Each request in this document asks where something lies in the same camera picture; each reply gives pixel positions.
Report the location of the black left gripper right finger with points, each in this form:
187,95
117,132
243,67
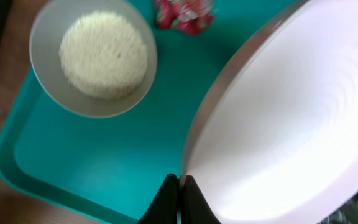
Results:
194,207

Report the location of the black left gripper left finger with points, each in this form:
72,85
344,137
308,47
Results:
164,206

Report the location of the large white round plate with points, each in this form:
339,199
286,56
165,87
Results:
275,139

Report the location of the grey bowl of rice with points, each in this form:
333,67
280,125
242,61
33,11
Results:
94,58

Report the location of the red snack wrapper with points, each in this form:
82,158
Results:
187,16

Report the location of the teal plastic serving tray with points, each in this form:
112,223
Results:
111,168

